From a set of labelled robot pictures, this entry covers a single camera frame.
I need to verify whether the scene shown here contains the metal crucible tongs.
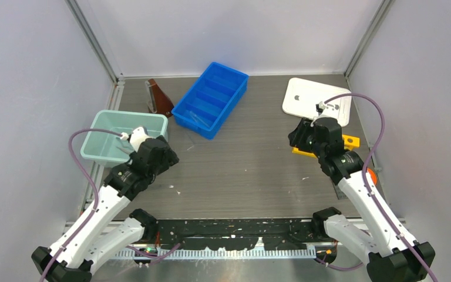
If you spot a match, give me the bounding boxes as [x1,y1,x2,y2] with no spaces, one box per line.
[116,146,131,155]

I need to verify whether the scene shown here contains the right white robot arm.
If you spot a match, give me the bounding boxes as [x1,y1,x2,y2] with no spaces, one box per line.
[288,117,436,281]

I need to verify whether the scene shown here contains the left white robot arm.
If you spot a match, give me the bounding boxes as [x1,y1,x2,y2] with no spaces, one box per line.
[32,132,179,281]

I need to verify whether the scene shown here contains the yellow test tube rack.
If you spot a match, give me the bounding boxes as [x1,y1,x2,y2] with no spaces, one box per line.
[291,135,361,158]

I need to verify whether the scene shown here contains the bent glass tube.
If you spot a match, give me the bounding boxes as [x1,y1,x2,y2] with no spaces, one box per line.
[186,132,196,151]

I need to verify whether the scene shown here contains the white plastic tray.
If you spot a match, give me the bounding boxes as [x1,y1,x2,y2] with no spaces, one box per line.
[282,78,352,127]

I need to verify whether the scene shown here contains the light green plastic tub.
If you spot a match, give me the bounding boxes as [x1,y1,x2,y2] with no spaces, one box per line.
[80,110,168,168]

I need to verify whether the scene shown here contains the brown triangular stand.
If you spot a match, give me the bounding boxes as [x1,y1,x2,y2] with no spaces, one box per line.
[145,79,174,118]

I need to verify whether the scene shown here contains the grey building plate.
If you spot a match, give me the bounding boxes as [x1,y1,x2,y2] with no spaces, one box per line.
[334,186,348,200]

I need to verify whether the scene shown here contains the blue divided plastic bin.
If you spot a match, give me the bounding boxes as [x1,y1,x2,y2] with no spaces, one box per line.
[171,62,249,140]

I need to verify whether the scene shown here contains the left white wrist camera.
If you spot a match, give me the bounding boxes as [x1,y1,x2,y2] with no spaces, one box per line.
[120,126,150,151]

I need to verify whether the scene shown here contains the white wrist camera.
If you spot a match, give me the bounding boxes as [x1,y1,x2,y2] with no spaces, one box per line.
[120,126,150,151]
[315,101,341,120]

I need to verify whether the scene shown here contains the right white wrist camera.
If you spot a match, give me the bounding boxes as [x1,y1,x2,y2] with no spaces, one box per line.
[315,101,341,120]

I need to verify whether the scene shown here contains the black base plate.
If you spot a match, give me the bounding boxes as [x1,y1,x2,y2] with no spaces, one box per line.
[137,218,334,251]

